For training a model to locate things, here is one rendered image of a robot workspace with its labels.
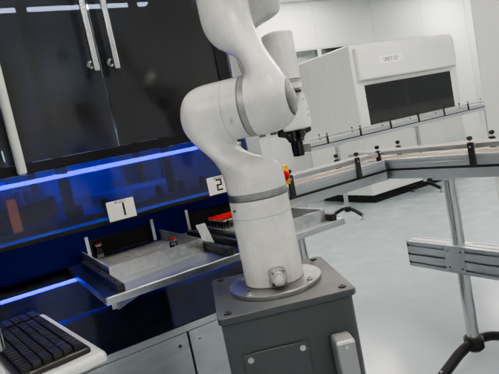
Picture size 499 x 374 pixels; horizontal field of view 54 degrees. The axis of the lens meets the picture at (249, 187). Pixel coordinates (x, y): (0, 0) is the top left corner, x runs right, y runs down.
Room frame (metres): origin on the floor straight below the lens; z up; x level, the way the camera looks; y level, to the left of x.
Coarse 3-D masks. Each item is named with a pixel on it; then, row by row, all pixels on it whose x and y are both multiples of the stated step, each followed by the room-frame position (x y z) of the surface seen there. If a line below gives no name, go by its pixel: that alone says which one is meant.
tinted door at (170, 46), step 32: (96, 0) 1.53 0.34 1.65; (128, 0) 1.58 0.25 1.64; (160, 0) 1.63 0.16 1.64; (192, 0) 1.69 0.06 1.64; (96, 32) 1.52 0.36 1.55; (128, 32) 1.57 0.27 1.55; (160, 32) 1.62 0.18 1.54; (192, 32) 1.68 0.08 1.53; (128, 64) 1.56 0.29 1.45; (160, 64) 1.61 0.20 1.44; (192, 64) 1.66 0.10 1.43; (128, 96) 1.55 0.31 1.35; (160, 96) 1.60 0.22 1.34; (128, 128) 1.54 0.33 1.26; (160, 128) 1.59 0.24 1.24
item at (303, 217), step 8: (296, 208) 1.51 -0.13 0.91; (304, 208) 1.47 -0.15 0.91; (296, 216) 1.51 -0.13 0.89; (304, 216) 1.36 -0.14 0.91; (312, 216) 1.37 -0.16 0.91; (320, 216) 1.38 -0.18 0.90; (296, 224) 1.34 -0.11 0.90; (304, 224) 1.36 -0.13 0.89; (312, 224) 1.37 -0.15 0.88; (216, 232) 1.43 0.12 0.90; (224, 232) 1.39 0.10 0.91; (232, 232) 1.34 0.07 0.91
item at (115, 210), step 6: (126, 198) 1.50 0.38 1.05; (132, 198) 1.51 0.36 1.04; (108, 204) 1.47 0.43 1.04; (114, 204) 1.48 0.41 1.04; (120, 204) 1.49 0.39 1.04; (126, 204) 1.50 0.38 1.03; (132, 204) 1.51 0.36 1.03; (108, 210) 1.47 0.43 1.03; (114, 210) 1.48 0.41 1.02; (120, 210) 1.49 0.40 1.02; (126, 210) 1.50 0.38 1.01; (132, 210) 1.50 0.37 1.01; (108, 216) 1.47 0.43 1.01; (114, 216) 1.48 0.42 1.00; (120, 216) 1.49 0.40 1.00; (126, 216) 1.49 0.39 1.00; (132, 216) 1.50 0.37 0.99
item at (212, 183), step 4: (216, 176) 1.65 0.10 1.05; (220, 176) 1.66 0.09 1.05; (208, 180) 1.64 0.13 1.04; (212, 180) 1.64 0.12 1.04; (208, 184) 1.63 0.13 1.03; (212, 184) 1.64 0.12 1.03; (216, 184) 1.65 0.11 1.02; (224, 184) 1.66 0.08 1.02; (212, 188) 1.64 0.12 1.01; (216, 188) 1.65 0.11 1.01; (224, 188) 1.66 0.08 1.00; (212, 192) 1.64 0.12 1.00; (216, 192) 1.65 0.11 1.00; (220, 192) 1.65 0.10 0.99
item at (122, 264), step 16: (160, 240) 1.59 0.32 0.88; (176, 240) 1.49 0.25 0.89; (192, 240) 1.38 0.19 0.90; (112, 256) 1.49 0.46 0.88; (128, 256) 1.44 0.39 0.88; (144, 256) 1.25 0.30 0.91; (160, 256) 1.27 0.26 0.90; (176, 256) 1.29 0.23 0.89; (112, 272) 1.20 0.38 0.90; (128, 272) 1.22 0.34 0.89
